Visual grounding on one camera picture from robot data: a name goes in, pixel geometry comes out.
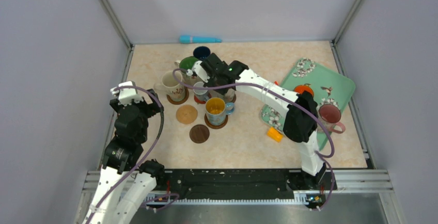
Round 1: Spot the cream large mug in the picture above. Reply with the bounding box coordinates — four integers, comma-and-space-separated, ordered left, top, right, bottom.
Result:
221, 88, 237, 103

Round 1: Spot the small grey cup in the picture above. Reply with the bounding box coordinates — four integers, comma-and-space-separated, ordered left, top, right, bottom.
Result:
193, 82, 209, 95

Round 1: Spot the dark blue mug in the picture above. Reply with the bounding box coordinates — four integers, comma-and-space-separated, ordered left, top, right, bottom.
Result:
193, 46, 211, 60

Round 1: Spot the green mug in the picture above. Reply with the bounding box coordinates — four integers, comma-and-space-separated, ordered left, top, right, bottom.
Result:
174, 56, 199, 86

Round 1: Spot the yellow interior cup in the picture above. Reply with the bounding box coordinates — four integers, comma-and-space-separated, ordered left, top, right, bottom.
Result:
205, 98, 234, 126

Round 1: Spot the medium brown round coaster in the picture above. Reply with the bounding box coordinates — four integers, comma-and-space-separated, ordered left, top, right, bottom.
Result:
166, 89, 190, 105

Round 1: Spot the cream seashell mug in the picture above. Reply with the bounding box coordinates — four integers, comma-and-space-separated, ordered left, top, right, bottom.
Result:
154, 71, 185, 101

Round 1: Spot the cork coaster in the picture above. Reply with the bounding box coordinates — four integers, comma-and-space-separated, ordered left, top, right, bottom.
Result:
176, 105, 198, 124

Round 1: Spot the large brown wooden saucer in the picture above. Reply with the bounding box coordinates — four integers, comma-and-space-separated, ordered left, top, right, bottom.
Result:
204, 114, 228, 130

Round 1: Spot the dark woven coaster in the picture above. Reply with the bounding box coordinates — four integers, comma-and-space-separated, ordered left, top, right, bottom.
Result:
189, 124, 210, 144

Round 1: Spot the orange plastic cup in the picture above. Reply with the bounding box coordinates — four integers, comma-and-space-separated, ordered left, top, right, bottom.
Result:
293, 84, 315, 97

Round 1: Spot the maroon pink mug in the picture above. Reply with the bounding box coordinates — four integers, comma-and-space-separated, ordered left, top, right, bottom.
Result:
318, 104, 346, 134

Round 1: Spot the red round coaster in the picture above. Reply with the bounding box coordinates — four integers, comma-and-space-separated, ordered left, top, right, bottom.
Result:
194, 94, 211, 104

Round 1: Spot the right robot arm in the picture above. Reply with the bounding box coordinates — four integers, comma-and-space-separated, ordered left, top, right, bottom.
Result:
192, 53, 327, 189

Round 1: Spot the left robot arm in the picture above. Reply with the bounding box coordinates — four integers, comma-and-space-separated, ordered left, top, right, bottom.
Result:
84, 83, 164, 223

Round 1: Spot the blue marker pen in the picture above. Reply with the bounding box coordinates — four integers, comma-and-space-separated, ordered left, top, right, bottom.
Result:
179, 35, 222, 44

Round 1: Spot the yellow toy block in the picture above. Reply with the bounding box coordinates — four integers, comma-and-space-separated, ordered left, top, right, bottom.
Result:
267, 127, 284, 142

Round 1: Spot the green patterned tray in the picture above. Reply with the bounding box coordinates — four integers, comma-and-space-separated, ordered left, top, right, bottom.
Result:
260, 58, 355, 150

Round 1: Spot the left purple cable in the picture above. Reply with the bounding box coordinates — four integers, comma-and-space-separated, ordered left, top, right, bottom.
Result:
85, 85, 180, 224

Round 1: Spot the purple cable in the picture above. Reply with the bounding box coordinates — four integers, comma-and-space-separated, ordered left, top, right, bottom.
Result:
85, 85, 180, 224
172, 68, 336, 213

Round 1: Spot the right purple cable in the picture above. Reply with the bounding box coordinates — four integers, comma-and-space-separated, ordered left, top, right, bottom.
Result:
172, 68, 336, 213

